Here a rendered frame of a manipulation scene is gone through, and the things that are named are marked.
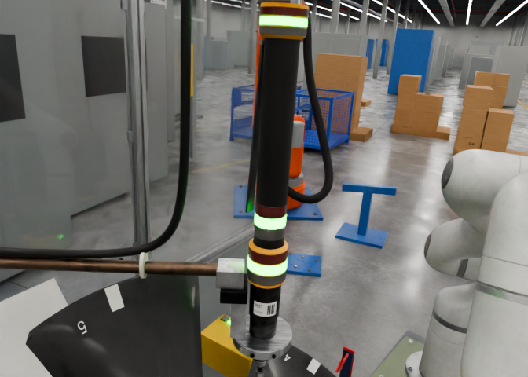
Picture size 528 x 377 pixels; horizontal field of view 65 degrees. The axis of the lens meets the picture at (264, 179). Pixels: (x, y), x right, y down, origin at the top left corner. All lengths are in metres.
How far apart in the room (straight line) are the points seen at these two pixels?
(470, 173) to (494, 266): 0.19
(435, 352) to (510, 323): 0.64
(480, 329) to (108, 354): 0.47
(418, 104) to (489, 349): 9.15
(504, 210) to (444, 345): 0.65
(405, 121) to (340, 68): 2.16
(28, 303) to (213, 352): 0.49
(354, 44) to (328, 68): 2.55
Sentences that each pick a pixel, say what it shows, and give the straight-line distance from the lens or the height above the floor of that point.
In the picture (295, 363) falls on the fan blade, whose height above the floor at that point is 1.22.
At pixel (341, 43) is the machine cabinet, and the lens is 11.06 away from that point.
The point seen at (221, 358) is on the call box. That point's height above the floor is 1.03.
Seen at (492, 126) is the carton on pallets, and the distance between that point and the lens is 7.99.
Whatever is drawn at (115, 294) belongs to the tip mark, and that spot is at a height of 1.45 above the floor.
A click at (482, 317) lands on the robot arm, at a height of 1.47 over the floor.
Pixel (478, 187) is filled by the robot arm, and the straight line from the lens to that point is 0.74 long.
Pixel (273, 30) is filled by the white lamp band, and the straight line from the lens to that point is 0.38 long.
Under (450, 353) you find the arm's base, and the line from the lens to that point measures 1.21.
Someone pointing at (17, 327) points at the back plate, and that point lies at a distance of 0.81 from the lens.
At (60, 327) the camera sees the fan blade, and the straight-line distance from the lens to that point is 0.62.
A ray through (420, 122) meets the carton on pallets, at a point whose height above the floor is 0.29.
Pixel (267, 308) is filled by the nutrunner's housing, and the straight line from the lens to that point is 0.48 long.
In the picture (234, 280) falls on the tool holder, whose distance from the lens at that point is 0.46.
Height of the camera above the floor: 1.78
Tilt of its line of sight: 19 degrees down
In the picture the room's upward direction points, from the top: 3 degrees clockwise
